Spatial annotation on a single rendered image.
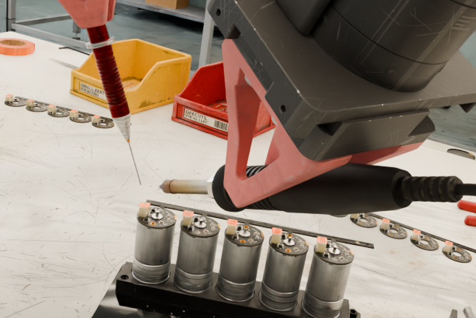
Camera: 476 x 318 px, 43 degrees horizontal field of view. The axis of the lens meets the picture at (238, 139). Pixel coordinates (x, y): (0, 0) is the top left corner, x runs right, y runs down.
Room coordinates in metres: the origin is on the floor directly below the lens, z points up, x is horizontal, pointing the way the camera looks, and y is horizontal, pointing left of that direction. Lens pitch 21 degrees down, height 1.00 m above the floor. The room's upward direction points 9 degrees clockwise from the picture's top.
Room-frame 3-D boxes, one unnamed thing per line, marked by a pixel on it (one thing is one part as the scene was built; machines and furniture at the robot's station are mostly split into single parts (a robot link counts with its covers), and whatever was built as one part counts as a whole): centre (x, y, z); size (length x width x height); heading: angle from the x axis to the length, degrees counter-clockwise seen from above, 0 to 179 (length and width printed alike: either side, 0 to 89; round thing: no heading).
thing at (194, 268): (0.33, 0.01, 0.79); 0.02 x 0.02 x 0.05
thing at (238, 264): (0.33, -0.01, 0.79); 0.02 x 0.02 x 0.05
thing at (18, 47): (0.87, 0.35, 0.76); 0.06 x 0.06 x 0.01
